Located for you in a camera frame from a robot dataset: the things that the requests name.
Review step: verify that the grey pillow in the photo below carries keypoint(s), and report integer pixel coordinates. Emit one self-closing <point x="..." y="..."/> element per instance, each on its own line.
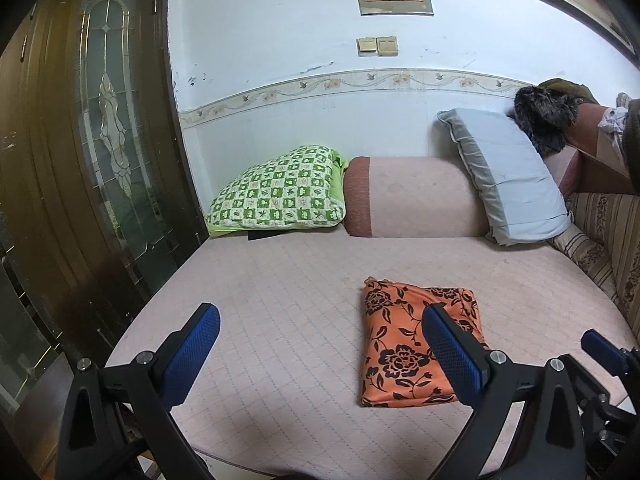
<point x="505" y="180"/>

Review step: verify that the olive garment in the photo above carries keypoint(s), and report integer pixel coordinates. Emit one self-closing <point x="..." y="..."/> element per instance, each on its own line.
<point x="567" y="89"/>

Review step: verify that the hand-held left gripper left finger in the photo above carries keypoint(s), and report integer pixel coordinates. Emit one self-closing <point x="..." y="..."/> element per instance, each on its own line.
<point x="190" y="355"/>

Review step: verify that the green checkered pillow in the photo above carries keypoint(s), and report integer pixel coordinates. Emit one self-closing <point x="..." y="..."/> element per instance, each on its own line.
<point x="280" y="192"/>

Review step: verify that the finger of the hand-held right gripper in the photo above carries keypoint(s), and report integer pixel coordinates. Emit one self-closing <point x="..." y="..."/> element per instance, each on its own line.
<point x="602" y="350"/>

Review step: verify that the orange floral shirt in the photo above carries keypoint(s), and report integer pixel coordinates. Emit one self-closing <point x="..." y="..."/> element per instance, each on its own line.
<point x="395" y="350"/>

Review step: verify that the pink bolster cushion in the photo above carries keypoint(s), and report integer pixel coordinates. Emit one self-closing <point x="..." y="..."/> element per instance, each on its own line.
<point x="415" y="197"/>

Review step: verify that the wooden door with stained glass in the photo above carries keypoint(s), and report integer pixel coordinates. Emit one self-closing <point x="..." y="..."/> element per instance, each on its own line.
<point x="90" y="160"/>

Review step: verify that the striped sofa cushion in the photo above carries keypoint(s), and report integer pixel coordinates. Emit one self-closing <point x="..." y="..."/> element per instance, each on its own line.
<point x="605" y="240"/>

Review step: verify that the brown sofa backrest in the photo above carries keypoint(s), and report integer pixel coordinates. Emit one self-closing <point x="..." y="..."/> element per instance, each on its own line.
<point x="595" y="160"/>

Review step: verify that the white cloth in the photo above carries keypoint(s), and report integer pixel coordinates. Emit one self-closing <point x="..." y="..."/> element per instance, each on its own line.
<point x="612" y="120"/>

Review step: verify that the dark fur-trimmed garment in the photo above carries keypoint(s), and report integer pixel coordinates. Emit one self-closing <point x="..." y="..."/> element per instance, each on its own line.
<point x="542" y="120"/>

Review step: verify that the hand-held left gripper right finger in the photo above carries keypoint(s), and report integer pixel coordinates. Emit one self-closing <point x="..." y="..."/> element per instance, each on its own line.
<point x="450" y="352"/>

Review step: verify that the beige wall switch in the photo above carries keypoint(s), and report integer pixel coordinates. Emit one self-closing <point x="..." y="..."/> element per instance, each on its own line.
<point x="367" y="46"/>
<point x="388" y="46"/>

